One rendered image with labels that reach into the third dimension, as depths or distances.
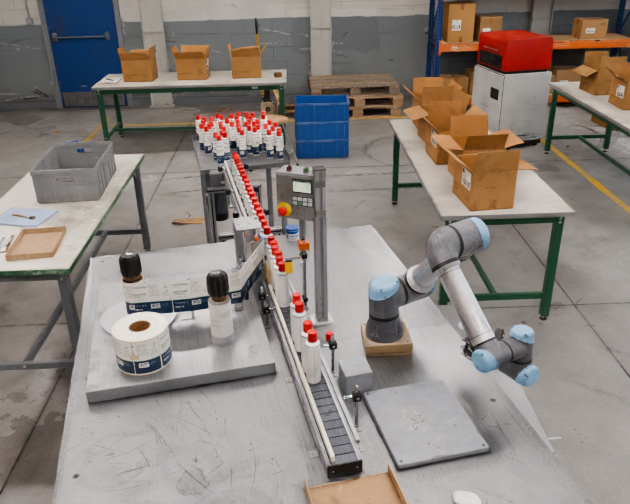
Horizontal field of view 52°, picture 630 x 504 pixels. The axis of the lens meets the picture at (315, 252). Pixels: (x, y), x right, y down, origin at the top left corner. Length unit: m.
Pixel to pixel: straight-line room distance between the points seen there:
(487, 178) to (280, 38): 6.41
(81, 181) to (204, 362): 2.12
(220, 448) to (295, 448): 0.24
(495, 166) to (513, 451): 2.11
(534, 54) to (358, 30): 3.10
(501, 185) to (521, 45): 3.85
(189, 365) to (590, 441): 2.08
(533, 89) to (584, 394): 4.63
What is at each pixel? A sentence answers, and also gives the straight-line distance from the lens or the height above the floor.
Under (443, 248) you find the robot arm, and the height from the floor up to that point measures 1.38.
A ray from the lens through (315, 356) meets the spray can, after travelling 2.23.
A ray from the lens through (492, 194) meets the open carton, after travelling 4.00.
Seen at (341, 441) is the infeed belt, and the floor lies 0.88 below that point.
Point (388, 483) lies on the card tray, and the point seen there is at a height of 0.83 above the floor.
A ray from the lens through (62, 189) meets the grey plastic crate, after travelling 4.35.
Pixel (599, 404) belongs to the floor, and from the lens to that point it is 3.87.
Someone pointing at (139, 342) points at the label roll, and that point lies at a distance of 2.37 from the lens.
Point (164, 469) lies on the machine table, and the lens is 2.14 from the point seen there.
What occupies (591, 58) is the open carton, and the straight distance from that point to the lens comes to 7.47.
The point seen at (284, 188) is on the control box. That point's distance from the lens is 2.51.
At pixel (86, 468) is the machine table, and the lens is 2.22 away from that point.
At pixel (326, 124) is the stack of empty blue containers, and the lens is 7.28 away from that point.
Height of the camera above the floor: 2.29
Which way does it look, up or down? 26 degrees down
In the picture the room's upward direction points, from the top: 1 degrees counter-clockwise
